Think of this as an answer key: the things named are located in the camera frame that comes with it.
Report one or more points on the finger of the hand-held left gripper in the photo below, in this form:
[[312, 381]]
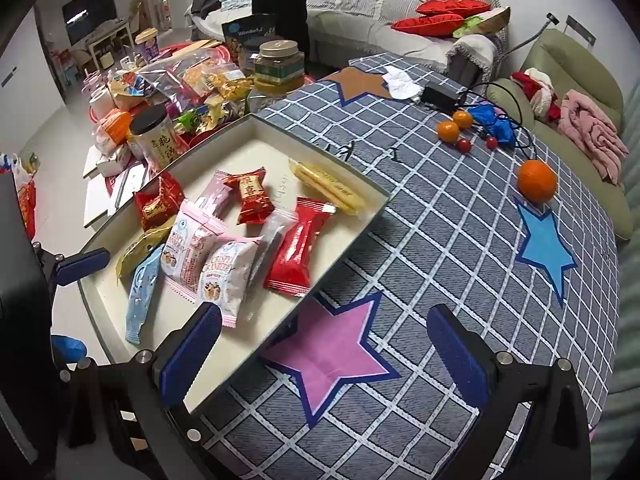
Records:
[[85, 265]]

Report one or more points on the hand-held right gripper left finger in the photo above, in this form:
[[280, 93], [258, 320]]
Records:
[[192, 355]]

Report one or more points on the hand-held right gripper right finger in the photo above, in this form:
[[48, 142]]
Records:
[[457, 355]]

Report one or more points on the gold snack packet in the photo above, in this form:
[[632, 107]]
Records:
[[142, 250]]

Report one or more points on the light blue snack packet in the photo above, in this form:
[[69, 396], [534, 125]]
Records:
[[142, 292]]

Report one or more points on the pink white cracker packet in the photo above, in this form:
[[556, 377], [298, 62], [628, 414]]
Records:
[[190, 250], [227, 277]]

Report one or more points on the red gold candy packet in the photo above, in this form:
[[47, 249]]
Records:
[[157, 202], [250, 192]]

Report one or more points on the clear dark bar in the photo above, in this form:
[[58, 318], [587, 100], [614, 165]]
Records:
[[267, 252]]

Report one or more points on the pink long snack packet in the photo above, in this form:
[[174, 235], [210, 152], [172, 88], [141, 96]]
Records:
[[215, 197]]

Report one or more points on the red long snack packet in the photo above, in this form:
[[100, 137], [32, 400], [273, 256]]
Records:
[[300, 245]]

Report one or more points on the yellow long wafer packet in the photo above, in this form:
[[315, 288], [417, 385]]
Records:
[[325, 187]]

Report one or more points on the shallow white tray box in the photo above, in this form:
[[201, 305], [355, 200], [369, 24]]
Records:
[[270, 155]]

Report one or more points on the person's left hand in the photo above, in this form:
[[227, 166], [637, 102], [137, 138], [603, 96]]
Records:
[[67, 347]]

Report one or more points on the stack of white boxes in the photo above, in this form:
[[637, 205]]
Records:
[[107, 190]]

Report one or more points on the red mesh bag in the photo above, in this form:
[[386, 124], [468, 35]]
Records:
[[27, 202]]

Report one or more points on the grey checked star tablecloth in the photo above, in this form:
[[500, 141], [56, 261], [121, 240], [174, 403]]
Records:
[[450, 240]]

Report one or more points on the orange white packet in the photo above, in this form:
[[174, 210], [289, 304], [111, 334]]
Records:
[[112, 132]]

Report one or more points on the labelled jar black lid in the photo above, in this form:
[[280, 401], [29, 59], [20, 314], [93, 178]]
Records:
[[152, 140]]

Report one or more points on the pale green curtain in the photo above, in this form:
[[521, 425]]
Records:
[[630, 310]]

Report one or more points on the large orange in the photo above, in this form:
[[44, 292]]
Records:
[[537, 181]]

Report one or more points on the red cherry tomato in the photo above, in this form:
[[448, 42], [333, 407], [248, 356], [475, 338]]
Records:
[[464, 145], [492, 142]]

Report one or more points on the pile of snack bags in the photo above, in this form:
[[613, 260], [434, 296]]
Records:
[[195, 80]]

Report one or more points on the white television stand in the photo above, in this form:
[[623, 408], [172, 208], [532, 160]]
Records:
[[107, 42]]

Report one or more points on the small orange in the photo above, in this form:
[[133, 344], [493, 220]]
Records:
[[462, 119], [448, 130]]

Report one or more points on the purple paper cup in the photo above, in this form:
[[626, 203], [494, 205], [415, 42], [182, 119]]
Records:
[[149, 40]]

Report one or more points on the blue crumpled glove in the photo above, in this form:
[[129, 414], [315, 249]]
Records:
[[492, 120]]

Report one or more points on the seed jar yellow lid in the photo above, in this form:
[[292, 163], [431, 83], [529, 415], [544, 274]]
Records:
[[265, 99]]

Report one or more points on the black television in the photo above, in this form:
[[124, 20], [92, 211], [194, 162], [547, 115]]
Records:
[[87, 10]]

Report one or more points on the black power adapter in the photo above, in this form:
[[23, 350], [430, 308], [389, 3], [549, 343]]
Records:
[[440, 95]]

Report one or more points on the pink blanket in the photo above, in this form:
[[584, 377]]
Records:
[[590, 127]]

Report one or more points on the clear jar black lid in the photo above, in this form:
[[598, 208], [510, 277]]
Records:
[[247, 57]]

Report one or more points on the red white plush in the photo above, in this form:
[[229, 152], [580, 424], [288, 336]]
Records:
[[537, 92]]

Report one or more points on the jar with brown lid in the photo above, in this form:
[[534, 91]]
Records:
[[277, 65]]

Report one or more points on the white crumpled tissue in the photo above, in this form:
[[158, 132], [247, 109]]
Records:
[[400, 82]]

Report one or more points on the dark snack pouch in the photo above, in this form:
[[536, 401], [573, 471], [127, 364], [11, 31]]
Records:
[[247, 27]]

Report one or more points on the green armchair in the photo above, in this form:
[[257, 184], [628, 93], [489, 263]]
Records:
[[575, 65]]

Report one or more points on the red cushion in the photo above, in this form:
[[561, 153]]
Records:
[[432, 25], [452, 7]]

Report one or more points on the grey gooseneck holder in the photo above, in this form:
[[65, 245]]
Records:
[[542, 27]]

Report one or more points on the grey striped sofa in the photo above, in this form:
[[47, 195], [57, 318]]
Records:
[[380, 0]]

